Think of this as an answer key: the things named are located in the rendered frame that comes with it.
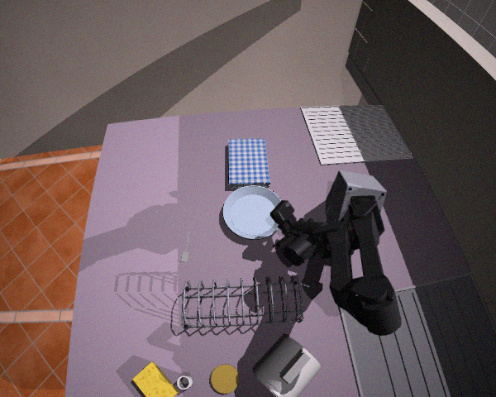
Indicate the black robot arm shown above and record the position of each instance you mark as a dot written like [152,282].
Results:
[376,296]

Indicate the grey wire dish rack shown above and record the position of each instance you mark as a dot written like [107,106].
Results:
[255,284]

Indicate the blue checkered towel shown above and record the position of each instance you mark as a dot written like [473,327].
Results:
[247,163]

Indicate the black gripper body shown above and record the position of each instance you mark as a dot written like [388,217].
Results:
[282,212]

